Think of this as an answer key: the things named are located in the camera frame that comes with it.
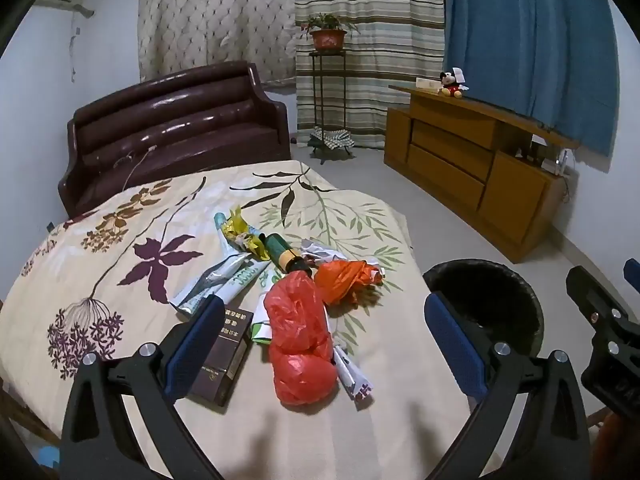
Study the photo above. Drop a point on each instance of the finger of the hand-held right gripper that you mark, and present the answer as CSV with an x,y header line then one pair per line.
x,y
634,272
595,300

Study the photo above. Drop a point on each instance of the potted plant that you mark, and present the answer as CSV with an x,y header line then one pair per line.
x,y
327,37

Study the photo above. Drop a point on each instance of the red plastic bag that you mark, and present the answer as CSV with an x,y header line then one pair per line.
x,y
300,340

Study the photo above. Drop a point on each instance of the light blue tube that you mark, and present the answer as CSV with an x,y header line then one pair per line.
x,y
220,222

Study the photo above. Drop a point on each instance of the mouse plush toy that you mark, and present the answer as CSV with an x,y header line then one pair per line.
x,y
452,85

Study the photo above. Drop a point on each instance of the black metal plant stand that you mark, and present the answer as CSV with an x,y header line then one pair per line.
x,y
316,90

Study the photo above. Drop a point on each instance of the teal capped toothpaste tube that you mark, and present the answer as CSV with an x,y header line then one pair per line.
x,y
247,275

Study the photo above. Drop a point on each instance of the green bottle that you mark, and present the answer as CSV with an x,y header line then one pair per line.
x,y
280,252

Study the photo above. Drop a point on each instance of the brown leather headboard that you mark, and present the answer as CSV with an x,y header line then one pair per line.
x,y
170,130

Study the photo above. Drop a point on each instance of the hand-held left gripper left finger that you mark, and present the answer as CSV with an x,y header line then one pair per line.
x,y
192,347

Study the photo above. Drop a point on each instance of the green checked cloth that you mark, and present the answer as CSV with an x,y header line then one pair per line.
x,y
330,139

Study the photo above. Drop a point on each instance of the beige diamond pattern curtain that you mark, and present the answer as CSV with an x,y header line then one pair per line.
x,y
215,15

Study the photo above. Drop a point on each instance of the wooden cabinet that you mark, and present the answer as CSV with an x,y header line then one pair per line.
x,y
510,200

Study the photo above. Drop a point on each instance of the white paper wrapper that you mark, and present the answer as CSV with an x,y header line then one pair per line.
x,y
315,252

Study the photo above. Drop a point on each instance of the floral beige blanket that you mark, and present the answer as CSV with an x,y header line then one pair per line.
x,y
100,270

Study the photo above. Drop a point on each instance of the striped curtain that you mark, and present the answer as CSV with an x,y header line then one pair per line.
x,y
380,75

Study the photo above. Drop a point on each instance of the white router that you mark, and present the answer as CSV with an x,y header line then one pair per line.
x,y
557,165

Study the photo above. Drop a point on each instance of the black trash bin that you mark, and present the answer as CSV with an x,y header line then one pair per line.
x,y
492,305

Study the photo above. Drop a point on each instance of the person's right forearm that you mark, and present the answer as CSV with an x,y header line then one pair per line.
x,y
622,445

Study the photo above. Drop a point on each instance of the white box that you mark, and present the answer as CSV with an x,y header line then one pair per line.
x,y
427,83

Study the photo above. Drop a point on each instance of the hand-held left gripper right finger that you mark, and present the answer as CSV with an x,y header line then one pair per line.
x,y
452,342

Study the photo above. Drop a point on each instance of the wooden bed frame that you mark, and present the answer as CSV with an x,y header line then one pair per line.
x,y
20,410

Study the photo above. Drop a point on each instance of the blue curtain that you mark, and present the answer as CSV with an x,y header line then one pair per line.
x,y
525,35

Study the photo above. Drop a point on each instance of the yellow wrapper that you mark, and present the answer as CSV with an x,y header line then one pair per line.
x,y
245,240

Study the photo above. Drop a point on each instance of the dark brown cigarette box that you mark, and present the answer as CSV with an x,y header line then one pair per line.
x,y
225,355

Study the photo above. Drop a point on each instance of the white printed paper packet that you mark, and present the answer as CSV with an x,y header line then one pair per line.
x,y
355,375

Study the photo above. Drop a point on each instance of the orange plastic bag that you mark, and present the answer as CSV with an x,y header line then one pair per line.
x,y
340,277

